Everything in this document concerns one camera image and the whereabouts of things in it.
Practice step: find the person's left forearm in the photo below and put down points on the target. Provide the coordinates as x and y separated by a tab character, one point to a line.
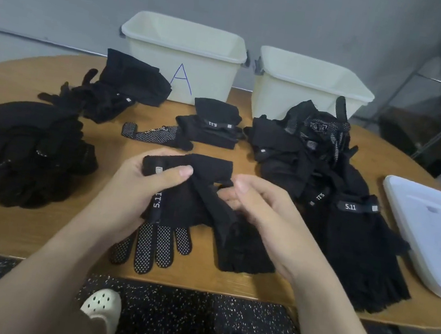
29	285

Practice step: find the metal rack frame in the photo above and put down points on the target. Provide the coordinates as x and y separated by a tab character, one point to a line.
440	107

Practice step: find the white flat tray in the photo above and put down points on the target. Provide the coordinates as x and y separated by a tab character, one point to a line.
433	234

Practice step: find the black fingerless glove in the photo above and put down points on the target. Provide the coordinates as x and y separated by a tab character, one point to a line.
375	291
352	251
198	207
388	260
356	226
358	272

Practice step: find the person's right hand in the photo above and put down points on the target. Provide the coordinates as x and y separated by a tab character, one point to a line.
282	228

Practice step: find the person's left white shoe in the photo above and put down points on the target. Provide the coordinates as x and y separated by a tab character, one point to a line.
103	308

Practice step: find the person's left hand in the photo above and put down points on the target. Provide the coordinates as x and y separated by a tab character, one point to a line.
129	197

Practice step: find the white plastic bin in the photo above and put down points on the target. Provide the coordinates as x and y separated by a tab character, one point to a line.
146	59
281	91

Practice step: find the grey wall pipe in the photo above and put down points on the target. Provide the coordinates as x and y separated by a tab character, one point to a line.
41	41

